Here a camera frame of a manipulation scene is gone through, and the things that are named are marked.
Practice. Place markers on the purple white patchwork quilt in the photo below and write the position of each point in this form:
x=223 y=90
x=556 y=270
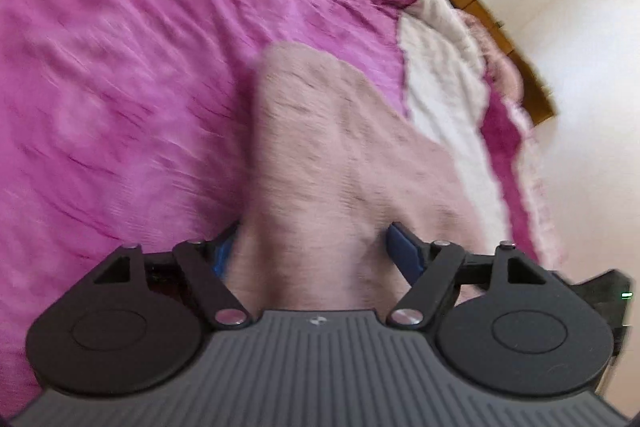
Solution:
x=125 y=82

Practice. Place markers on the pink knit sweater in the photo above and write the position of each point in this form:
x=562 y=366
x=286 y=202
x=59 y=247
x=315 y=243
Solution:
x=325 y=157

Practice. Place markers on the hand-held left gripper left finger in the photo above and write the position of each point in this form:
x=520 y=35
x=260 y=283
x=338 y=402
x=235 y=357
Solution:
x=225 y=248

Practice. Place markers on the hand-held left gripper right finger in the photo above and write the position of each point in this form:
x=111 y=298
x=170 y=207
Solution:
x=403 y=250

